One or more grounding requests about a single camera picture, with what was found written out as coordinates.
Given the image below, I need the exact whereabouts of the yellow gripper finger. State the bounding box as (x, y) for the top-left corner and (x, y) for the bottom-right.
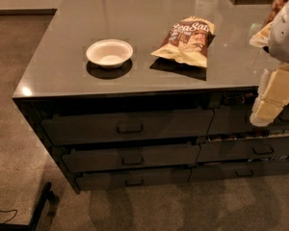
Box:
(250, 63), (289, 127)
(250, 23), (272, 48)

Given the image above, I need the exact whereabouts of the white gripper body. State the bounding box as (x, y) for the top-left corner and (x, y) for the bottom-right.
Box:
(255, 68), (271, 105)

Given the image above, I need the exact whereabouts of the drawer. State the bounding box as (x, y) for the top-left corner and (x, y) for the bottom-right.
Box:
(190, 161), (289, 182)
(62, 143), (200, 173)
(197, 137), (289, 163)
(76, 167), (191, 191)
(207, 105), (289, 135)
(41, 109), (213, 145)

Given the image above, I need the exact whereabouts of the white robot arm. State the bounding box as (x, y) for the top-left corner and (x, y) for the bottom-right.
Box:
(250, 1), (289, 127)

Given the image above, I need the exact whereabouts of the sea salt chip bag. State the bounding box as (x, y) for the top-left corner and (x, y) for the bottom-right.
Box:
(152, 16), (215, 68)

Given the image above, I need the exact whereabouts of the dark counter cabinet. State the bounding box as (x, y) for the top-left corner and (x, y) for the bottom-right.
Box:
(13, 0), (289, 192)

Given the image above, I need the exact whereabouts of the white paper bowl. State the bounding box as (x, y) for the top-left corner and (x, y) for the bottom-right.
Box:
(86, 39), (133, 68)

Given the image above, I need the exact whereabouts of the black metal stand leg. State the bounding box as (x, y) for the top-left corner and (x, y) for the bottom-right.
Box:
(0, 182), (55, 231)

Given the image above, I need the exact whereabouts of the black cable on floor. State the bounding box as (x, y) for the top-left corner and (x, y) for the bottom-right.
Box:
(0, 203), (18, 226)

